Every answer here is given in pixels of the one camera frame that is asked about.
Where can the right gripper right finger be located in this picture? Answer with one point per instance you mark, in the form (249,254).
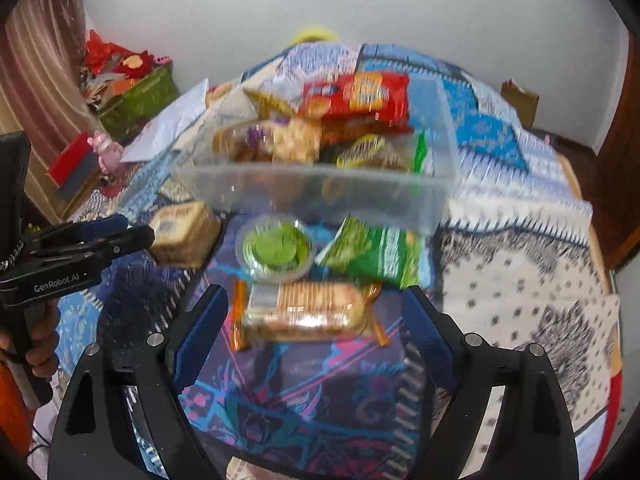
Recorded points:
(533,436)

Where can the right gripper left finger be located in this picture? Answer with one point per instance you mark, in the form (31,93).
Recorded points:
(94,435)

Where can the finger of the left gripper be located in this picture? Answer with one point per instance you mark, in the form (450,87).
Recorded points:
(100,249)
(73,233)

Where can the toasted bun slice pack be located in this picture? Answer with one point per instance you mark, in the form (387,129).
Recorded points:
(184,235)

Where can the green jelly cup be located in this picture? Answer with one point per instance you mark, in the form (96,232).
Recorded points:
(274,249)

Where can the purple label coconut roll pack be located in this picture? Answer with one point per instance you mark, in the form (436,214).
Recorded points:
(291,141)

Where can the peanut brittle bar pack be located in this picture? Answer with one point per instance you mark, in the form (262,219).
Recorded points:
(303,311)

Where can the gold biscuit pack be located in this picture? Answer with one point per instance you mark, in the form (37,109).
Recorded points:
(269,106)

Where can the green peas snack bag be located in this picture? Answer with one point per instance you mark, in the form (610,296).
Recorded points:
(376,253)

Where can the red snack bag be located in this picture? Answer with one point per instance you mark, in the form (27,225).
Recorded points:
(382,96)

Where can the green-ended candy snack pack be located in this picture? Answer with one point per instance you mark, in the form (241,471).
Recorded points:
(405,152)

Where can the orange crispy snack bag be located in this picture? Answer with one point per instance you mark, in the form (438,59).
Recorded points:
(337,131)

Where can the person left hand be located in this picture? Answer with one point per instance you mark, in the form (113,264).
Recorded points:
(42,357)

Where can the red gift box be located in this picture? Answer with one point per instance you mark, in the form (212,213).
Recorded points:
(74,167)

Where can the pink piggy figurine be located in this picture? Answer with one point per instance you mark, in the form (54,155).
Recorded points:
(108,152)

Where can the white pillow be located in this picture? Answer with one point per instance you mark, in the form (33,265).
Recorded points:
(166,127)

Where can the green storage box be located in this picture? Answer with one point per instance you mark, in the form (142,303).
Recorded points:
(125,116)

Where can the striped red curtain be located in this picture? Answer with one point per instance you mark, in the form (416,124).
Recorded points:
(42,50)

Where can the patchwork patterned bed quilt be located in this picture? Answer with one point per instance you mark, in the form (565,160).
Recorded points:
(512,258)

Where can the clear plastic storage bin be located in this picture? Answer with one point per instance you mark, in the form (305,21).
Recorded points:
(322,192)

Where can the yellow foam bed guard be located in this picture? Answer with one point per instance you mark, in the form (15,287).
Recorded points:
(313,34)

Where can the brown wooden door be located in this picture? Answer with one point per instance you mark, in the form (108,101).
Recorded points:
(618,169)

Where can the small cardboard box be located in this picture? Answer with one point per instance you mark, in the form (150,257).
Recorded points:
(524,101)

